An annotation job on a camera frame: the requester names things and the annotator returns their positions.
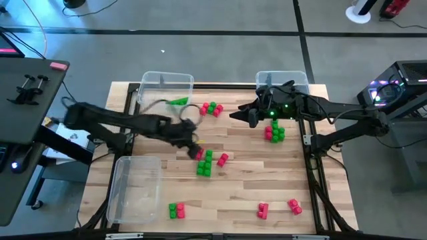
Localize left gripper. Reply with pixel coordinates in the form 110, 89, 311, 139
163, 118, 201, 160

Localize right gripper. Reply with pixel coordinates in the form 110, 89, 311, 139
229, 85, 296, 129

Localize green four-stud block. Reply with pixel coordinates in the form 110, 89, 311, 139
203, 149, 214, 178
270, 119, 279, 144
165, 96, 190, 107

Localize clear plastic bin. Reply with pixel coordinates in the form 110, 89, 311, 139
105, 155, 163, 225
136, 70, 195, 116
255, 69, 311, 113

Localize white paper manual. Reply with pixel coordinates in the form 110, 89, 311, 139
45, 125, 96, 166

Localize white tower fan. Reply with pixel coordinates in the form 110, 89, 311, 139
345, 0, 376, 24

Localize pink eraser block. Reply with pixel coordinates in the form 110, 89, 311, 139
49, 61, 69, 72

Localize black computer case with lights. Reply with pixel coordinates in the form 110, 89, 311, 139
356, 59, 427, 116

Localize black equipment stand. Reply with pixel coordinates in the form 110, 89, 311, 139
368, 95, 427, 194

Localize black clamp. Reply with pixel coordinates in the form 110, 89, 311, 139
6, 74, 36, 105
23, 75, 51, 107

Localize black device with light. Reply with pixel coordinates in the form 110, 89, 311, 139
8, 146, 34, 175

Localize black side desk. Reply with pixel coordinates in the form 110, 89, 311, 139
0, 56, 71, 227

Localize red black portable device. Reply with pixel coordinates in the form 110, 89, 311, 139
379, 0, 411, 19

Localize black round stand base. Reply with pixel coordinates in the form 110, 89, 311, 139
62, 0, 87, 9

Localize black screen with pink strip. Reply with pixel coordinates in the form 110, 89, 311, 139
0, 31, 26, 59

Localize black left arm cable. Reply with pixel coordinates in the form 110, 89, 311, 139
138, 98, 203, 129

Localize silver metal bracket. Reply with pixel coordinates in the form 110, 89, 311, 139
105, 232, 144, 240
292, 234, 330, 240

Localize black floor cable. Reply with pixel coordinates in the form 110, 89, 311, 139
379, 16, 427, 31
61, 0, 119, 18
0, 26, 47, 60

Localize white floor cable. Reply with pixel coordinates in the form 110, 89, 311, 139
21, 0, 48, 58

